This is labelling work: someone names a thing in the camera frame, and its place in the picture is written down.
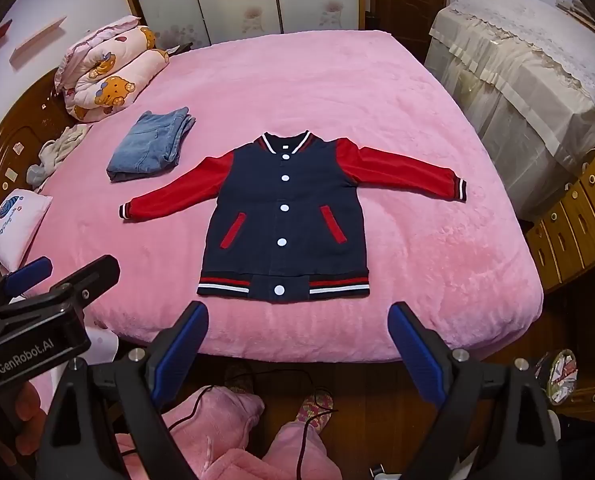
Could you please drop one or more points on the white box beside bed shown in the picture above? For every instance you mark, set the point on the white box beside bed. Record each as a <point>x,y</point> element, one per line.
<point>103,346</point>

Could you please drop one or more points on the navy red varsity jacket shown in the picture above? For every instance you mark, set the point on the navy red varsity jacket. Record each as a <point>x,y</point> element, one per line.
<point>288,225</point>

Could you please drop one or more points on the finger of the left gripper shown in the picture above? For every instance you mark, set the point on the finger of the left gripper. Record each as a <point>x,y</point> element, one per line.
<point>28,276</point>
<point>91,281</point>

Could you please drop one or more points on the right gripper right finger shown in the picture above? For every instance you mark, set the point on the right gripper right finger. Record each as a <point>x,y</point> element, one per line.
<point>423,352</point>

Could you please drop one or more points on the brown wooden headboard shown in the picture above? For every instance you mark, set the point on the brown wooden headboard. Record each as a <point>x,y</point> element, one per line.
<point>39,115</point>

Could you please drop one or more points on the bear print folded quilt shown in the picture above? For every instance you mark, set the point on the bear print folded quilt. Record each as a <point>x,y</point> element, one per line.
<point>105,71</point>

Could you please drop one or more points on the round decorated tin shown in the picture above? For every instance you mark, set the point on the round decorated tin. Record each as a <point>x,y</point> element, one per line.
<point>562,377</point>

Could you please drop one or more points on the wooden drawer cabinet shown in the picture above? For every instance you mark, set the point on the wooden drawer cabinet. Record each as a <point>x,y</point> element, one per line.
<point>562,239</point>

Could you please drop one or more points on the small white pillow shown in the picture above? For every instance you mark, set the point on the small white pillow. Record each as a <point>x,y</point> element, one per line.
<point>21,214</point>

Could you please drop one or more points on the person left hand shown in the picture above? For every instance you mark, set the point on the person left hand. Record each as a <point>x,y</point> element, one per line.
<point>21,406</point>

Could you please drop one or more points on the crumpled grey white cloth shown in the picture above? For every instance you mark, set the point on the crumpled grey white cloth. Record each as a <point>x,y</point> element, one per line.
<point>53,152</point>

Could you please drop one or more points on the beige lace covered furniture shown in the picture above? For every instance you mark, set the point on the beige lace covered furniture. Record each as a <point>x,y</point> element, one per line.
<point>523,73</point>

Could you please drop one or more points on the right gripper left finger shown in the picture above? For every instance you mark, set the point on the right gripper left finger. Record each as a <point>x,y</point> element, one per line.
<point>172,352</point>

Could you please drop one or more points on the folded blue jeans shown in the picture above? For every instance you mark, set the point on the folded blue jeans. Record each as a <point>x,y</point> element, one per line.
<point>151,147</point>

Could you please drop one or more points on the pink plush bed blanket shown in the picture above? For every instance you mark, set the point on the pink plush bed blanket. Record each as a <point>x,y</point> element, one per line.
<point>464,268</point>

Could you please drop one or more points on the patterned slipper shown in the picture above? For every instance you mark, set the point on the patterned slipper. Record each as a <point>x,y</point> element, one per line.
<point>316,411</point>

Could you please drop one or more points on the pink pajama right leg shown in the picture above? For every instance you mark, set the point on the pink pajama right leg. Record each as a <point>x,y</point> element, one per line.
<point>296,441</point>

